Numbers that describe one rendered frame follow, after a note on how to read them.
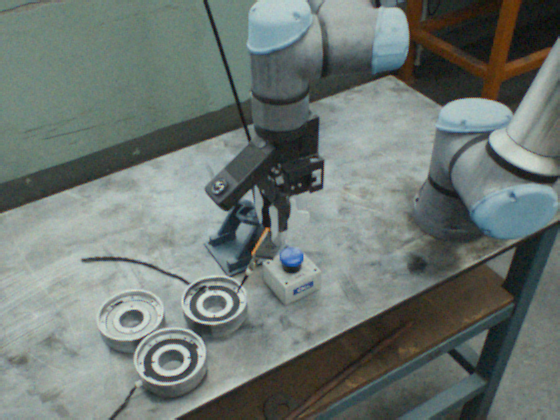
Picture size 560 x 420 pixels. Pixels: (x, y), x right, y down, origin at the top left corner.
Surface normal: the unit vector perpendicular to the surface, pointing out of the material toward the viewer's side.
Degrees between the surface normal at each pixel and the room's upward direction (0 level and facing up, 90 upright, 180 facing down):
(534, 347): 0
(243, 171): 32
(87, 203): 0
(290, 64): 90
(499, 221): 98
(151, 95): 90
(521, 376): 0
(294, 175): 90
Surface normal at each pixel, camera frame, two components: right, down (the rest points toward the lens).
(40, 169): 0.51, 0.58
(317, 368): -0.04, -0.73
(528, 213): 0.11, 0.77
